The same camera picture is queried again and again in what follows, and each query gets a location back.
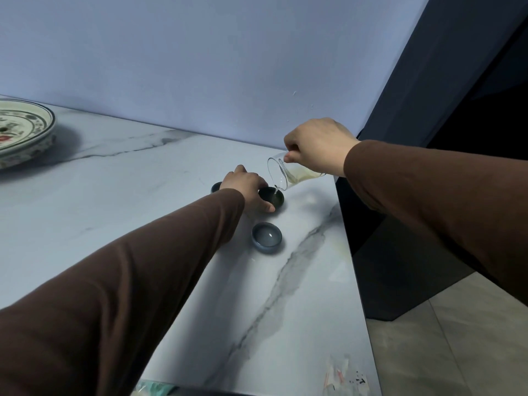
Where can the clear glass tea pitcher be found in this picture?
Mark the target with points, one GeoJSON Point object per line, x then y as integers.
{"type": "Point", "coordinates": [297, 176]}

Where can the green patterned object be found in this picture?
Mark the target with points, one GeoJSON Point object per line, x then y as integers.
{"type": "Point", "coordinates": [159, 388]}

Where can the dark glazed teacup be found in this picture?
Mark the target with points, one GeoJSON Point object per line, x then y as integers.
{"type": "Point", "coordinates": [267, 239]}
{"type": "Point", "coordinates": [215, 187]}
{"type": "Point", "coordinates": [277, 200]}

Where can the person's left forearm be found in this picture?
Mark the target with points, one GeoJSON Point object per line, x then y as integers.
{"type": "Point", "coordinates": [123, 292]}

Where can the person's right hand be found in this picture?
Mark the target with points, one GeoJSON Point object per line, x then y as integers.
{"type": "Point", "coordinates": [324, 146]}

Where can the person's right fingers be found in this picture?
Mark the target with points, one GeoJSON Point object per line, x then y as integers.
{"type": "Point", "coordinates": [293, 150]}

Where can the person's right forearm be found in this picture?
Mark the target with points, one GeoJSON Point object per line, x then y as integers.
{"type": "Point", "coordinates": [445, 202]}

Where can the person's left thumb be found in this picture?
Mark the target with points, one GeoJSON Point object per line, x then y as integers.
{"type": "Point", "coordinates": [264, 205]}

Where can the person's left hand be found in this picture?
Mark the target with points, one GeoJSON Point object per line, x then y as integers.
{"type": "Point", "coordinates": [243, 182]}

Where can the painted ceramic plate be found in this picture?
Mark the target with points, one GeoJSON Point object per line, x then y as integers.
{"type": "Point", "coordinates": [20, 131]}

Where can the dark blue cabinet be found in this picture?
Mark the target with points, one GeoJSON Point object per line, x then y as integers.
{"type": "Point", "coordinates": [453, 78]}

